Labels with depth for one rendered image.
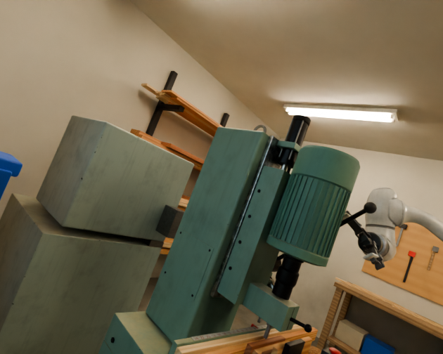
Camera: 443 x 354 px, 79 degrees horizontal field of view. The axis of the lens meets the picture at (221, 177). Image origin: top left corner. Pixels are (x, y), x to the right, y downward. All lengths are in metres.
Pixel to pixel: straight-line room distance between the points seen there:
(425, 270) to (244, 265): 3.39
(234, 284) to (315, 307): 3.54
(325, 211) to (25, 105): 2.42
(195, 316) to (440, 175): 3.78
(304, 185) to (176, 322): 0.58
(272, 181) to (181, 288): 0.45
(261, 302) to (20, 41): 2.49
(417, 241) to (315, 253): 3.38
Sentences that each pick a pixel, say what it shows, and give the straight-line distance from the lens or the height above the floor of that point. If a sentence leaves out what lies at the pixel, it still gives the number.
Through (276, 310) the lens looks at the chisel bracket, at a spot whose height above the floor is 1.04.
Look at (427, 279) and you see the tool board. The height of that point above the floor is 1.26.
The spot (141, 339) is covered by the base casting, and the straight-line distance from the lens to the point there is 0.96.
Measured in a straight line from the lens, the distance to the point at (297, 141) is 0.91.
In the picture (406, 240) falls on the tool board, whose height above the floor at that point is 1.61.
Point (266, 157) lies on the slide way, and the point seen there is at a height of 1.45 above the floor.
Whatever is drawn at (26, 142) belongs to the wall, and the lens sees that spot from 2.74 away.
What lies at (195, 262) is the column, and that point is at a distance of 0.91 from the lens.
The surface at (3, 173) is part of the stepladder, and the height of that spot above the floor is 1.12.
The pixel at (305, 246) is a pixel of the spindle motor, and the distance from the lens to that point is 0.75.
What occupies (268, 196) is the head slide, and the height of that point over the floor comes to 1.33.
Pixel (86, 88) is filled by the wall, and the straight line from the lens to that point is 2.84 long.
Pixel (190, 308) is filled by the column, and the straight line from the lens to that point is 0.92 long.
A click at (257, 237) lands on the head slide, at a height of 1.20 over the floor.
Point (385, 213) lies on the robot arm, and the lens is 1.21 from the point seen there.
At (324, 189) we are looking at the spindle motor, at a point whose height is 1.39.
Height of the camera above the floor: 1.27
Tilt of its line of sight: 4 degrees up
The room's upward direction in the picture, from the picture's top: 21 degrees clockwise
